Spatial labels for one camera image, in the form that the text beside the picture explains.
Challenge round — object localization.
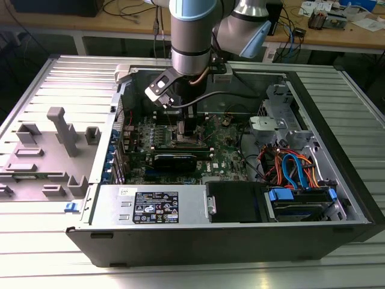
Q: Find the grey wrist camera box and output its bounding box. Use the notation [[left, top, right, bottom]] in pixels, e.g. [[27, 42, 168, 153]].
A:
[[210, 55, 235, 84]]

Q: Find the white printed paper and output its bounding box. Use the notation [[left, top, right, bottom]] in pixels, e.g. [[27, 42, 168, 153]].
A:
[[300, 0, 333, 16]]

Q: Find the hard disk in blue carrier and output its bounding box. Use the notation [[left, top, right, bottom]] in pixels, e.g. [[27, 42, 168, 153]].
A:
[[263, 186, 338, 223]]

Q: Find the wooden desk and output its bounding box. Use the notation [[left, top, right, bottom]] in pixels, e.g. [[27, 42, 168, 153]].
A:
[[0, 0, 385, 57]]

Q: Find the long black RAM slot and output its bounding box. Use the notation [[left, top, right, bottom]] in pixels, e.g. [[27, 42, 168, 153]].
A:
[[153, 111, 209, 119], [153, 116, 209, 125]]

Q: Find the blue flat wire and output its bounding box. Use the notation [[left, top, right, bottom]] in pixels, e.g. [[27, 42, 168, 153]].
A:
[[282, 153, 304, 190]]

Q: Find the CPU socket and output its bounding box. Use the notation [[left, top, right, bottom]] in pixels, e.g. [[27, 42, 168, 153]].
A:
[[171, 126, 202, 149]]

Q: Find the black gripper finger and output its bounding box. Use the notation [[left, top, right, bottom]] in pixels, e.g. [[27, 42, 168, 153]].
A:
[[183, 115, 197, 137]]

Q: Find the large black computer box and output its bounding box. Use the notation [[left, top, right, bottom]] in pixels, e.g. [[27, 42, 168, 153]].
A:
[[10, 0, 105, 17]]

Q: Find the copper heat sink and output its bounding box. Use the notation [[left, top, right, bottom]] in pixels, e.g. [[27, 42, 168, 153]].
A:
[[308, 8, 328, 30]]

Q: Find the grey metal device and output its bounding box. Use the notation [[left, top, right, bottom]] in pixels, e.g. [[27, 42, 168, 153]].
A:
[[326, 10, 350, 31]]

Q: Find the silver power supply with label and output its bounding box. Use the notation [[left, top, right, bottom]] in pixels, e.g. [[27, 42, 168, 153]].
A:
[[89, 184, 211, 225]]

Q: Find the blue hanging cable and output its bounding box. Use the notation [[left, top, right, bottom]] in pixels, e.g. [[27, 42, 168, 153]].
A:
[[282, 23, 298, 64]]

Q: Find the green motherboard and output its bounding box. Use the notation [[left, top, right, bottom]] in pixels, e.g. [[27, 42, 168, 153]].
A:
[[120, 111, 251, 185]]

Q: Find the white paper sheet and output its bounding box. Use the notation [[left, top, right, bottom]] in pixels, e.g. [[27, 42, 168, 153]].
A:
[[351, 17, 385, 33]]

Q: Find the black open PC case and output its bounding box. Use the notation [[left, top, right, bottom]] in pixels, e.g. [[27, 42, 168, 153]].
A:
[[65, 61, 385, 269]]

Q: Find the orange power wire bundle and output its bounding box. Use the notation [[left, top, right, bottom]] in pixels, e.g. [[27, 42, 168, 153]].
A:
[[257, 144, 323, 190]]

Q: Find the grey plastic bracket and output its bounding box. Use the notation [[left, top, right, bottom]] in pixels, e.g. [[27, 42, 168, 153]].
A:
[[248, 116, 287, 137]]

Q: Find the upright black desktop box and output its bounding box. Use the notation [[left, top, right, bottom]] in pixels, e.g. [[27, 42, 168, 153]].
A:
[[266, 1, 284, 36]]

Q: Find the grey plastic parts rack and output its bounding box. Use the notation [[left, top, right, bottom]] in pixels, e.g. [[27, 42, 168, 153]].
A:
[[0, 107, 102, 203]]

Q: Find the black camera cable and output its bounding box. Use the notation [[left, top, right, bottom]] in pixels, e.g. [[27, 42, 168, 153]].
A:
[[171, 90, 262, 110]]

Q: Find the black graphics card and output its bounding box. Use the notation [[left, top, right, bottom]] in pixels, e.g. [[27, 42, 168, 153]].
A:
[[152, 153, 199, 173]]

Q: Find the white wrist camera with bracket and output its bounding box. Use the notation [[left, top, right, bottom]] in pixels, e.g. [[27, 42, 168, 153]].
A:
[[144, 67, 185, 107]]

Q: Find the white label sheet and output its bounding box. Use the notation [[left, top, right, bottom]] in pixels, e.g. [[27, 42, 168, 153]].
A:
[[263, 45, 277, 63]]

